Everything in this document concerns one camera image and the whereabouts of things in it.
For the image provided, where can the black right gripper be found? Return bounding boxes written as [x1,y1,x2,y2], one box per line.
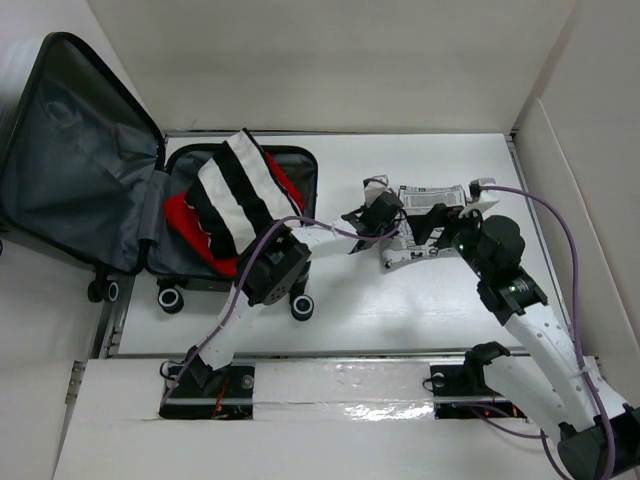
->
[405,201,490,280]

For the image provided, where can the newspaper print cloth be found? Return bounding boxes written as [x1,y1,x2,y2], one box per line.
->
[380,185,466,271]

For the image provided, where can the black white striped towel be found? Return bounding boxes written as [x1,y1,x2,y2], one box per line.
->
[185,129,303,260]

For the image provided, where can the red shorts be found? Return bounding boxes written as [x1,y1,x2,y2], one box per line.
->
[164,152,306,280]

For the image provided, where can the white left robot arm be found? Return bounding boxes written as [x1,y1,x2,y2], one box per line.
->
[175,191,404,397]

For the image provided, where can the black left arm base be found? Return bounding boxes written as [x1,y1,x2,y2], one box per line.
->
[159,365,255,421]

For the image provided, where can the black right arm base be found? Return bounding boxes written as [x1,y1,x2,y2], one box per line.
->
[422,364,527,420]

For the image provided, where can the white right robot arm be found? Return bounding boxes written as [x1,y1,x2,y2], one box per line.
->
[408,204,639,479]

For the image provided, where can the open black suitcase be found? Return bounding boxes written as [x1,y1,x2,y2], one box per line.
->
[0,31,321,322]

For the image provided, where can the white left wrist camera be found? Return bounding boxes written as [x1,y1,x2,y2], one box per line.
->
[363,175,389,205]

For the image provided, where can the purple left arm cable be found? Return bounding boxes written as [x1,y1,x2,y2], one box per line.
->
[159,174,401,416]

